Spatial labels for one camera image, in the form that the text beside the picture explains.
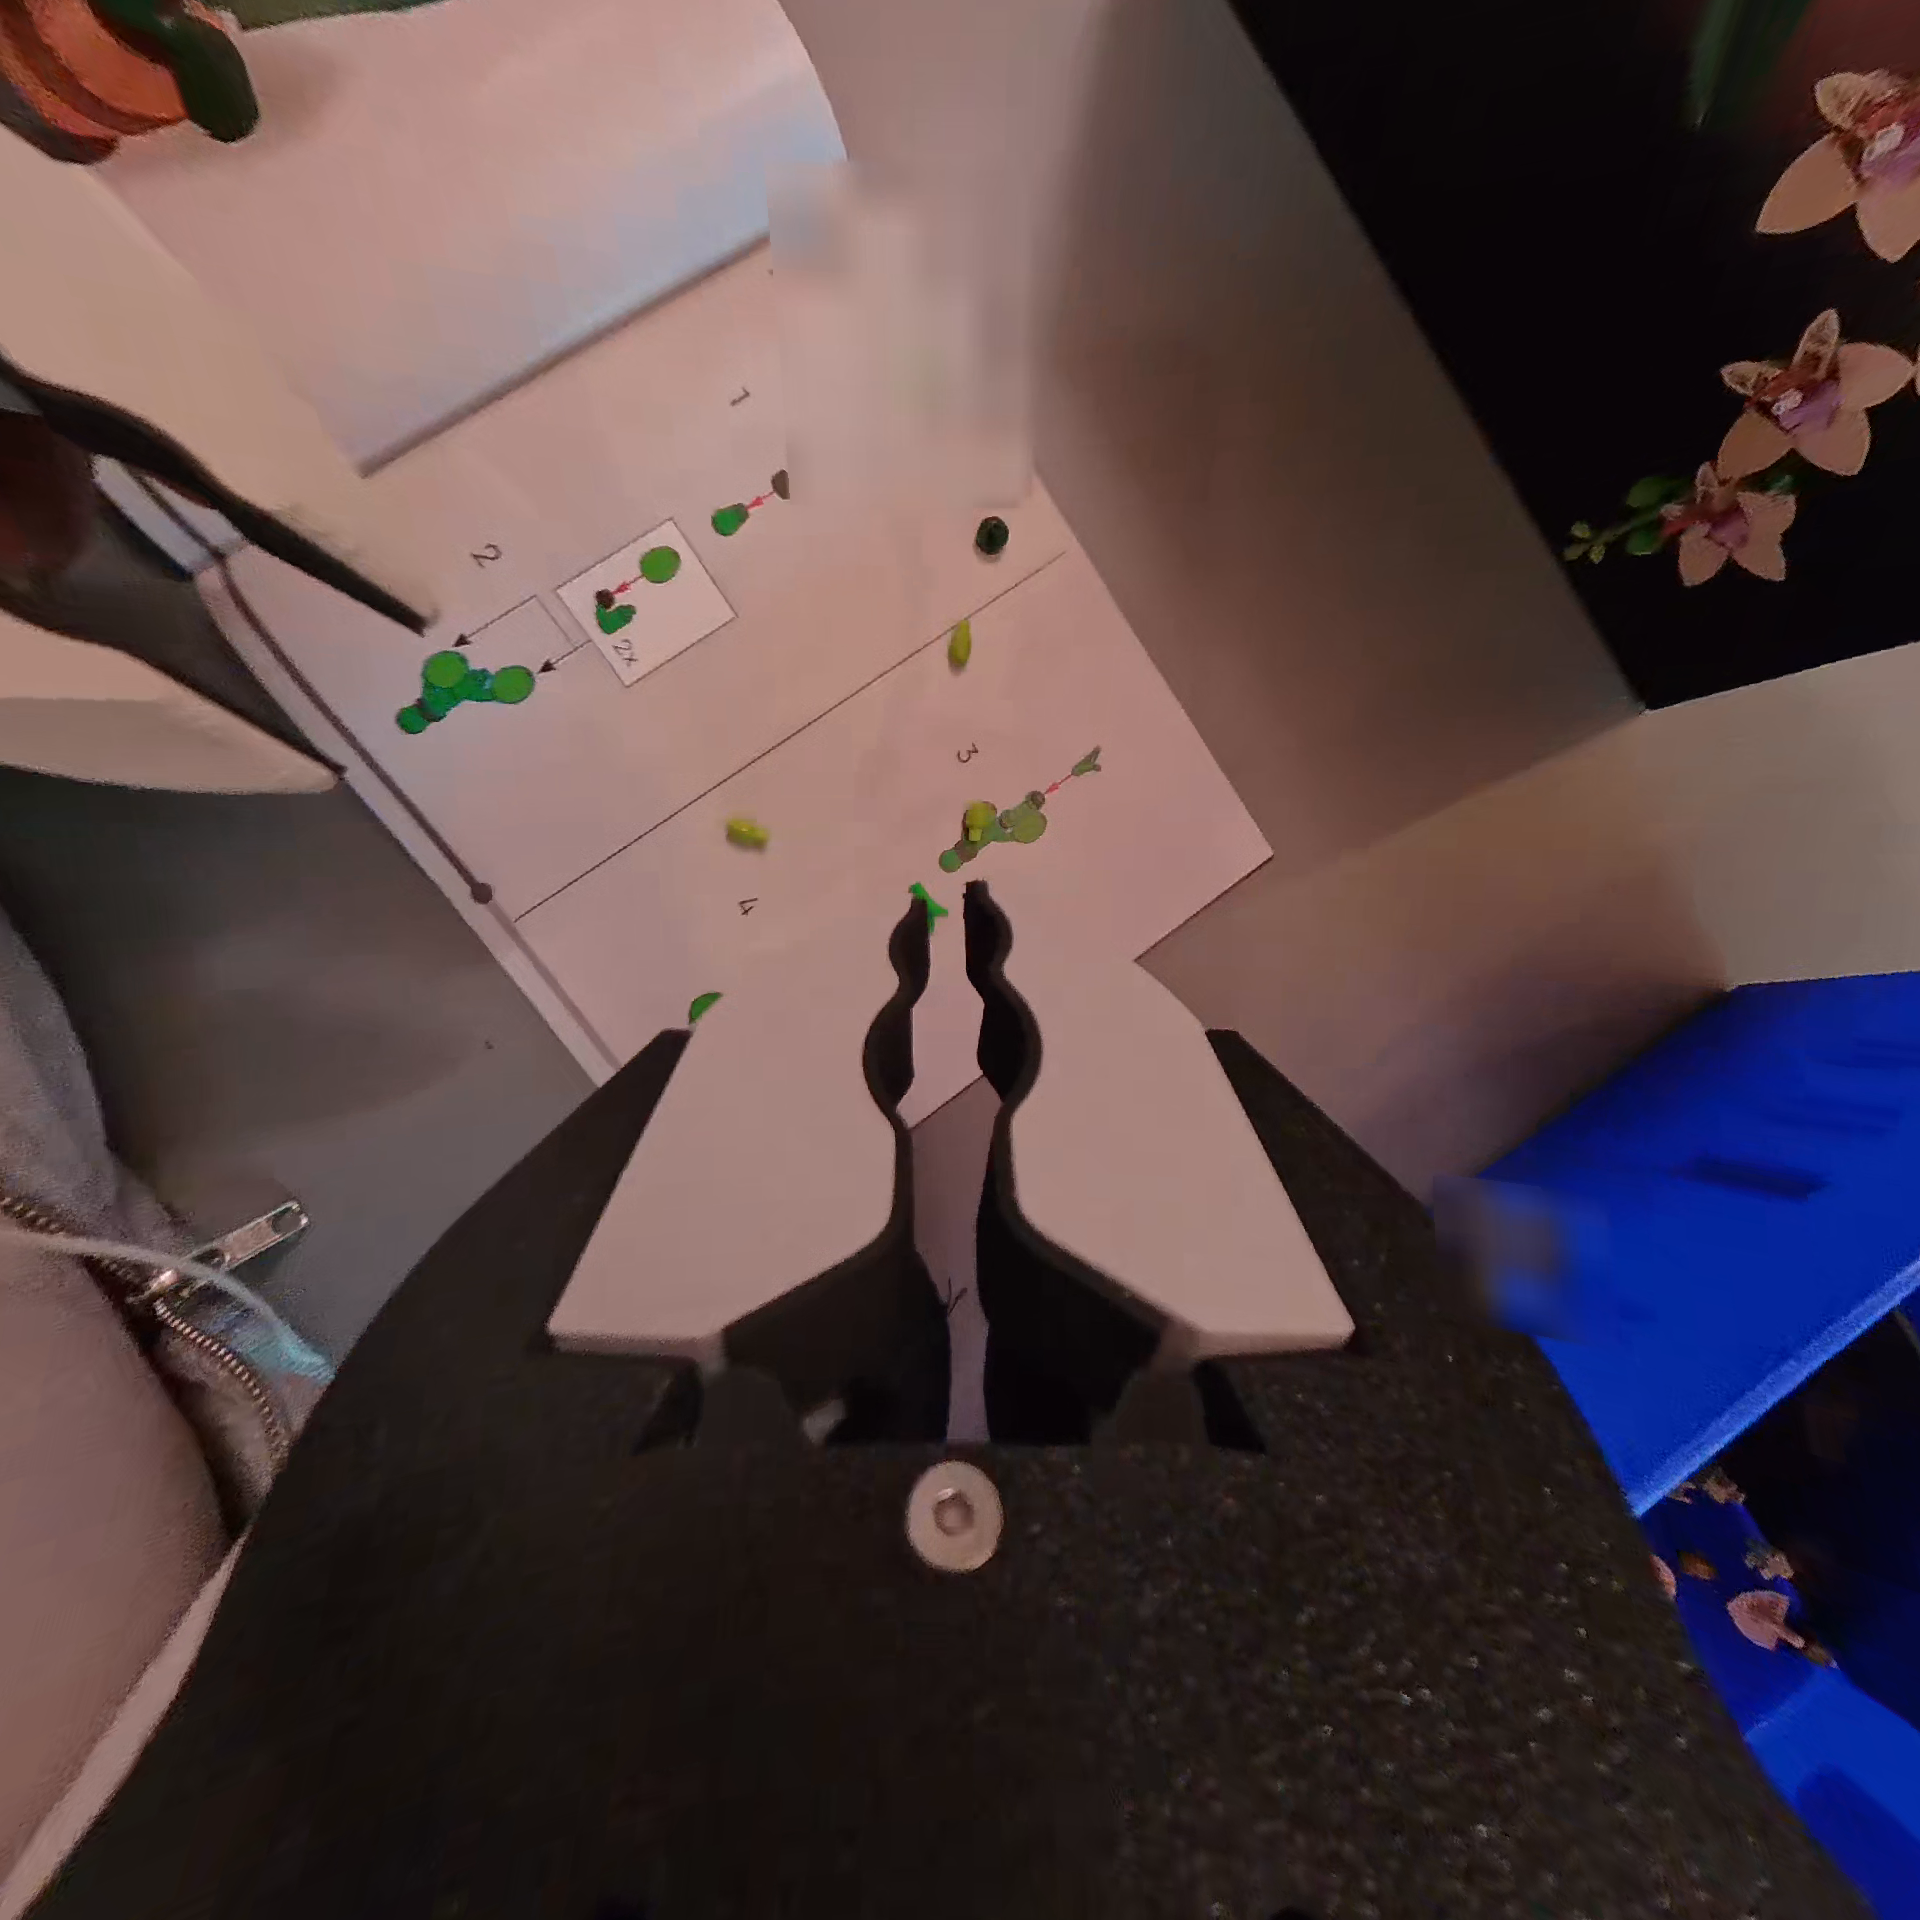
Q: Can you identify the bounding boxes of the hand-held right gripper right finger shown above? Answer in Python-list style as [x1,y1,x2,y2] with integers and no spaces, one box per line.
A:
[964,882,1358,1369]

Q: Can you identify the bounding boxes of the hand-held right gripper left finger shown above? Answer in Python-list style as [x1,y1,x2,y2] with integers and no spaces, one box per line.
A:
[547,899,940,1374]

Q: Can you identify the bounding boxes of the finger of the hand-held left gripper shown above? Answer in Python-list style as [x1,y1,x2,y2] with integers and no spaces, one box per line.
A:
[0,450,351,799]
[0,133,440,635]

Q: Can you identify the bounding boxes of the grey desk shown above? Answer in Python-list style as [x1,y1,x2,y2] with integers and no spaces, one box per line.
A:
[0,0,1920,1352]

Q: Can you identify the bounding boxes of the white instruction sheet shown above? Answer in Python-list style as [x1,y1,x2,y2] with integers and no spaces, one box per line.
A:
[224,240,1278,1081]

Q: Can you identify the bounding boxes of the white curled paper sheet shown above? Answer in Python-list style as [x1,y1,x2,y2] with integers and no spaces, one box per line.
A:
[105,0,851,474]

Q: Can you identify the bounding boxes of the blue plastic bin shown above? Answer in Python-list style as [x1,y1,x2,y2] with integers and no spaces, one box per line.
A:
[1433,972,1920,1920]

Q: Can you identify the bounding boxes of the person's beige zip jacket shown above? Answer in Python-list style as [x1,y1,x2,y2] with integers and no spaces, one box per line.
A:
[0,899,348,1920]

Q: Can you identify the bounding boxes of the heap of pale brick pieces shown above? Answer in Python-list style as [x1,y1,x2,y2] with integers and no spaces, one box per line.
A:
[1642,1462,1840,1669]

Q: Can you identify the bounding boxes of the dark orchid print box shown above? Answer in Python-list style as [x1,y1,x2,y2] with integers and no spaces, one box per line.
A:
[1231,0,1920,713]

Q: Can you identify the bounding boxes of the thin white cable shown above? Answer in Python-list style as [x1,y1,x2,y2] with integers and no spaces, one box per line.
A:
[0,1211,337,1386]

